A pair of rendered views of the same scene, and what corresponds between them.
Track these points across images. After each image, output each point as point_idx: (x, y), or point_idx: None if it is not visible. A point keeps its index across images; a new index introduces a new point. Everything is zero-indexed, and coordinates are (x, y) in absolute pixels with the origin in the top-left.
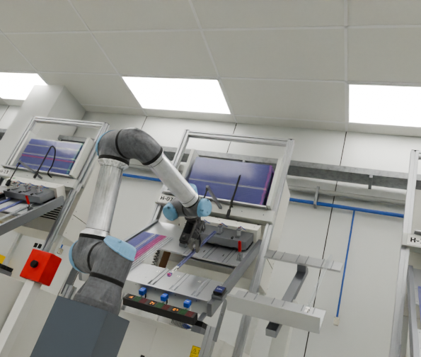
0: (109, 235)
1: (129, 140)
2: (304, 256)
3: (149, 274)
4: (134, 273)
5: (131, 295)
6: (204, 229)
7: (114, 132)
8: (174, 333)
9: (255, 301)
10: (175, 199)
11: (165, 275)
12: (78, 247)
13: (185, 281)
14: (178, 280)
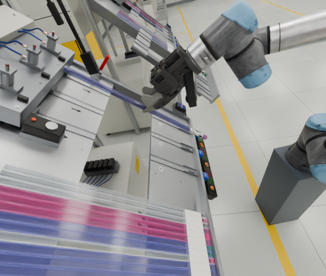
0: None
1: None
2: (139, 33)
3: (172, 178)
4: (181, 200)
5: (210, 188)
6: (153, 70)
7: None
8: (131, 185)
9: (216, 84)
10: (261, 51)
11: (165, 158)
12: None
13: (166, 136)
14: (167, 143)
